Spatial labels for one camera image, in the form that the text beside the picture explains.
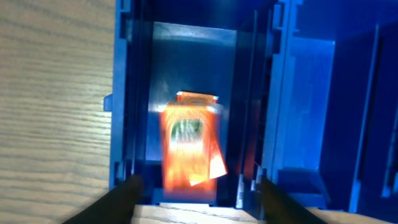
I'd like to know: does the blue tray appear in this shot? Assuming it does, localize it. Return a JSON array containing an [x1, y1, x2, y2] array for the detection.
[[103, 0, 398, 220]]

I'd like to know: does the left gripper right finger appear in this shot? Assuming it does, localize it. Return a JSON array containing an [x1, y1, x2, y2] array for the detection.
[[260, 176, 329, 224]]

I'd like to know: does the orange candy box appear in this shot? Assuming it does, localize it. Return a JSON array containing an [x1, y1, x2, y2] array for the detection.
[[175, 90, 229, 188], [159, 103, 222, 200]]

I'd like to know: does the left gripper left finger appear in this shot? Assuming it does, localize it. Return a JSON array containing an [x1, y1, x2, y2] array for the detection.
[[62, 174, 144, 224]]

